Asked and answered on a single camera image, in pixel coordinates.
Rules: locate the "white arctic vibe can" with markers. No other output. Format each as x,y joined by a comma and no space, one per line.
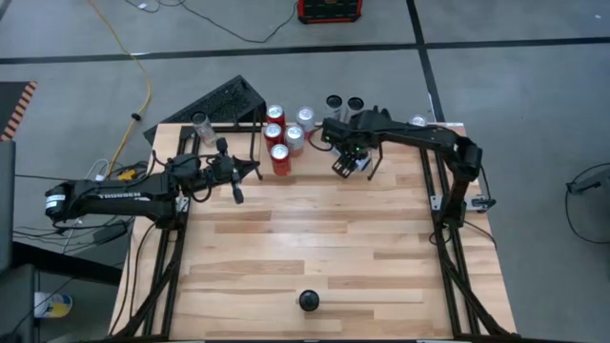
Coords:
355,106

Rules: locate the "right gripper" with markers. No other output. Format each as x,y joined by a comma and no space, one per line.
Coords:
357,145

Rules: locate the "black aluminium rig frame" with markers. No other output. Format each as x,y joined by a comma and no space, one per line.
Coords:
430,157
238,128

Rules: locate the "white yellow roll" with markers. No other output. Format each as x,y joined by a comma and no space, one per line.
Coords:
52,305

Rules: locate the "white peach vibe can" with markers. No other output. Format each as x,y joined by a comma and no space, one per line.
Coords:
205,128

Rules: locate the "black orange striped mat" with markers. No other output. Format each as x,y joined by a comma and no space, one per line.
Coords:
14,102

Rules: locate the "black power adapter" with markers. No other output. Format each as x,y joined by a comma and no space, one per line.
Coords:
112,234

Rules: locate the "black cabinet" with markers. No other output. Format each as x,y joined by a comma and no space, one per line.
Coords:
6,205

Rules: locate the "wooden shelf black metal legs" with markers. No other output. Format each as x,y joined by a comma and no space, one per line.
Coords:
314,164

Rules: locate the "white can black lid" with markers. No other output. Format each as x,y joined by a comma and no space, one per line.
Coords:
364,164
333,105

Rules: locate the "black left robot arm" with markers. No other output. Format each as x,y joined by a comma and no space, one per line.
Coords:
119,197

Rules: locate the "black perforated panel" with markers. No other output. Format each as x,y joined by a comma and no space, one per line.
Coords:
219,102

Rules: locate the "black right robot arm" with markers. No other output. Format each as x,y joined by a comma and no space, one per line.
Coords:
429,135

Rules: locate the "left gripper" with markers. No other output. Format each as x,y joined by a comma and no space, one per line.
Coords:
224,169

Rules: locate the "yellow power plug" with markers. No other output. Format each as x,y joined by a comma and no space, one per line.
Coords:
128,175

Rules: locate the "red black case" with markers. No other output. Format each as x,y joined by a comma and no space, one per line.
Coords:
329,12

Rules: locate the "red cola can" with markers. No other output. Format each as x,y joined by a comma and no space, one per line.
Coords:
273,132
275,113
280,159

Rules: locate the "pink white Spindrift can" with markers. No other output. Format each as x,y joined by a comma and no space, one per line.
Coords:
294,138
305,116
418,120

